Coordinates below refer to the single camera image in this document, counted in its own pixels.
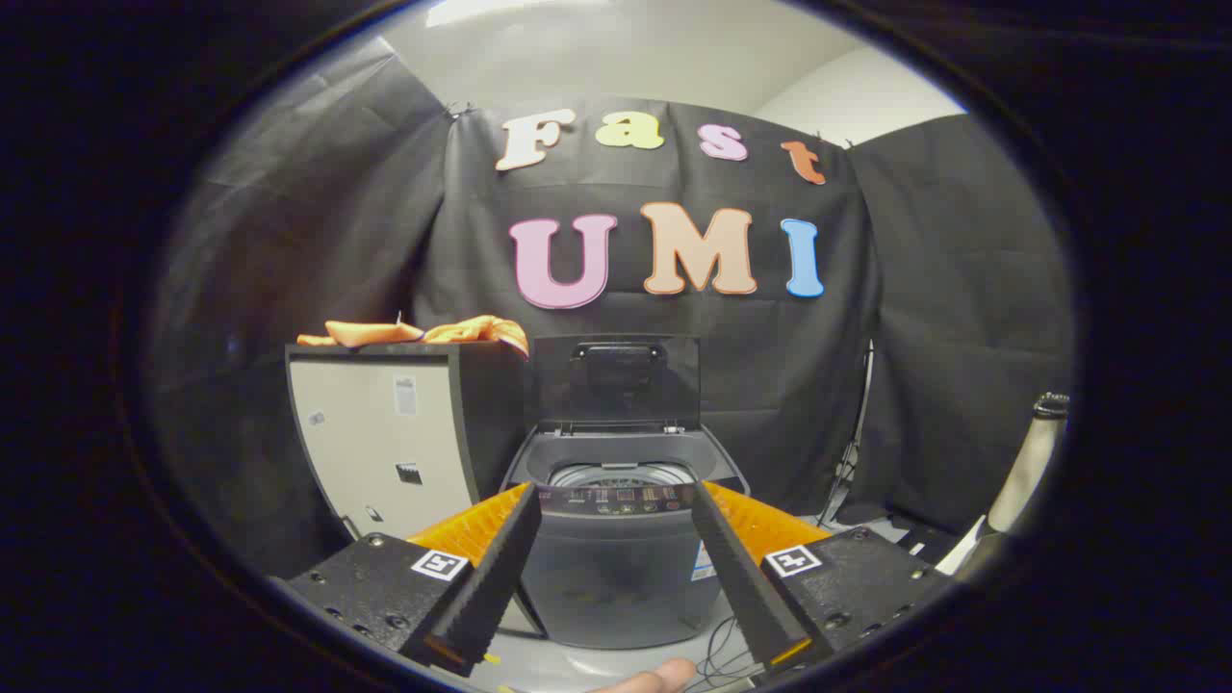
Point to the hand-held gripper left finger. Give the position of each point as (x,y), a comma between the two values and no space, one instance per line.
(496,568)

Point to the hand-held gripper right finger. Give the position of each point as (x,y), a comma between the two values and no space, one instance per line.
(741,577)

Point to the grey washing machine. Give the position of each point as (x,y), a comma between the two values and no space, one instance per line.
(616,577)

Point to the orange button shirt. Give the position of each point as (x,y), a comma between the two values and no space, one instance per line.
(366,333)

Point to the black metal stand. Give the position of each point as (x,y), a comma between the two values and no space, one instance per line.
(852,452)

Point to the grey cabinet with black sides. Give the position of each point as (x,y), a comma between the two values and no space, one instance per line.
(366,433)

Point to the beige bottle with black cap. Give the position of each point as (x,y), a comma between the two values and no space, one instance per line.
(1030,462)

